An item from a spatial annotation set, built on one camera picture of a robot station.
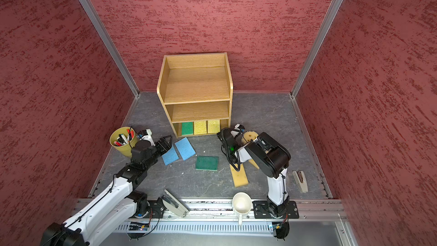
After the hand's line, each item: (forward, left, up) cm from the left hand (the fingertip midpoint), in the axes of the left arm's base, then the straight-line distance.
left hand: (169, 141), depth 84 cm
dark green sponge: (-7, -19, -10) cm, 23 cm away
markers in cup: (+1, +25, -1) cm, 25 cm away
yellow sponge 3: (-15, -36, -10) cm, 40 cm away
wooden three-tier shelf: (+17, -14, +20) cm, 30 cm away
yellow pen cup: (-5, +20, 0) cm, 21 cm away
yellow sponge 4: (-7, -44, -9) cm, 45 cm away
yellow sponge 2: (+14, -13, -8) cm, 21 cm away
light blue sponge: (-3, +1, -10) cm, 10 cm away
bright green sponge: (+13, -6, -7) cm, 15 cm away
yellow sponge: (+15, -21, -8) cm, 27 cm away
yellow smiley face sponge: (+9, -43, -7) cm, 44 cm away
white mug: (-26, -37, -11) cm, 46 cm away
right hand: (+11, -25, -8) cm, 28 cm away
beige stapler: (-16, -66, -8) cm, 68 cm away
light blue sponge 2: (+1, -6, -10) cm, 12 cm away
